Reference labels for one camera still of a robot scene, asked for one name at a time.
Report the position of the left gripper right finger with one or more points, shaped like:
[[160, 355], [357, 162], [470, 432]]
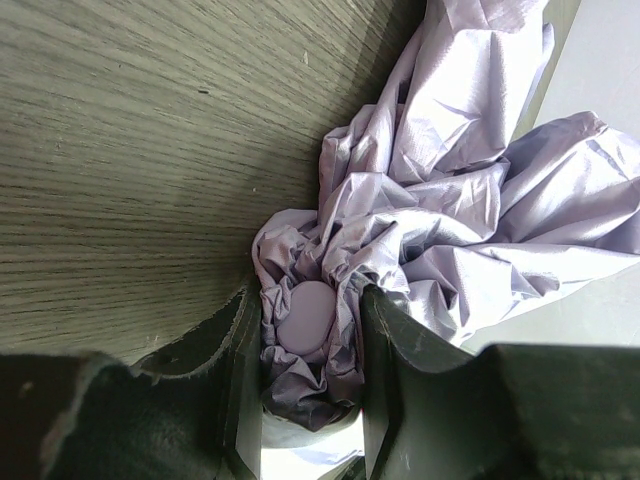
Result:
[[513, 411]]

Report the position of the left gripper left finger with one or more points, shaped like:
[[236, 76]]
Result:
[[190, 410]]

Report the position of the lavender folding umbrella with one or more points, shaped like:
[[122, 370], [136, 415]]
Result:
[[428, 195]]

